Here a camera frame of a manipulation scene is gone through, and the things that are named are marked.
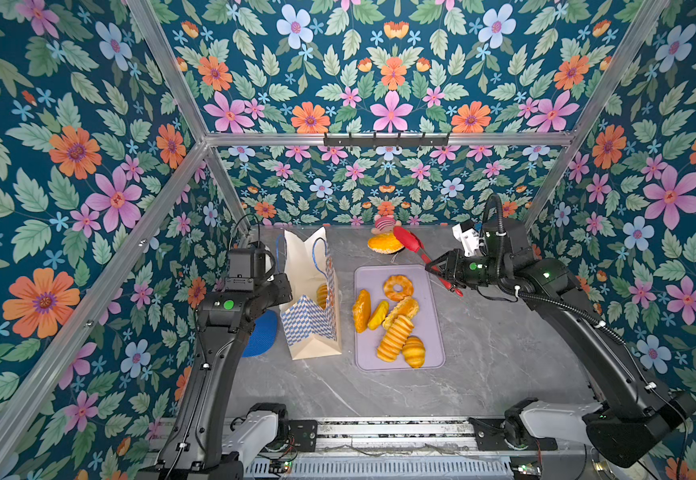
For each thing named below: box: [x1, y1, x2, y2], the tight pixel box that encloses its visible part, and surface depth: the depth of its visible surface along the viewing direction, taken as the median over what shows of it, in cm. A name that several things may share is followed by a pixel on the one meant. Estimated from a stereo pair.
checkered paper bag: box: [276, 226, 343, 360], surface depth 82 cm
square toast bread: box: [382, 296, 420, 328], surface depth 95 cm
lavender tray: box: [354, 264, 446, 371], surface depth 92 cm
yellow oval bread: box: [367, 300, 389, 330], surface depth 91 cm
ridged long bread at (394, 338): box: [377, 315, 414, 362], surface depth 86 cm
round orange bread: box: [367, 232, 405, 255], surface depth 76 cm
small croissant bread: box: [402, 335, 426, 369], surface depth 87 cm
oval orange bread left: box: [352, 289, 371, 333], surface depth 92 cm
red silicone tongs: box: [393, 227, 464, 297], surface depth 74 cm
